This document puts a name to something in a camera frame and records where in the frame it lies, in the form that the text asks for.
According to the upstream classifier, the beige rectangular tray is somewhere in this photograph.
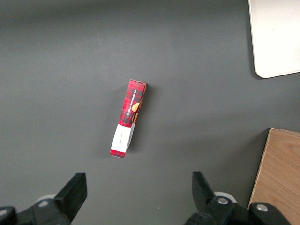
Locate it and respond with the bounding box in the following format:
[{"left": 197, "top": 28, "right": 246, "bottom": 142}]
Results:
[{"left": 248, "top": 0, "right": 300, "bottom": 79}]

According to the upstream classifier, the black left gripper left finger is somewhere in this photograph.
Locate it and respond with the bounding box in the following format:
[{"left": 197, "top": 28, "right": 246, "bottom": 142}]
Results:
[{"left": 0, "top": 172, "right": 88, "bottom": 225}]

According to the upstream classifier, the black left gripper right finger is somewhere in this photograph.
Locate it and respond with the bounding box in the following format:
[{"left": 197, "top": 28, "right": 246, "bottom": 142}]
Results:
[{"left": 185, "top": 171, "right": 291, "bottom": 225}]

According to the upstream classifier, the red plaid cookie box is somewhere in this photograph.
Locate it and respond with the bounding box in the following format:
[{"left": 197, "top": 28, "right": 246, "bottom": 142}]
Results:
[{"left": 109, "top": 79, "right": 148, "bottom": 159}]

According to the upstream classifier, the wooden drawer cabinet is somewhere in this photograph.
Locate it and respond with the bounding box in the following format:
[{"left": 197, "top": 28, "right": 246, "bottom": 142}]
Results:
[{"left": 247, "top": 128, "right": 300, "bottom": 220}]

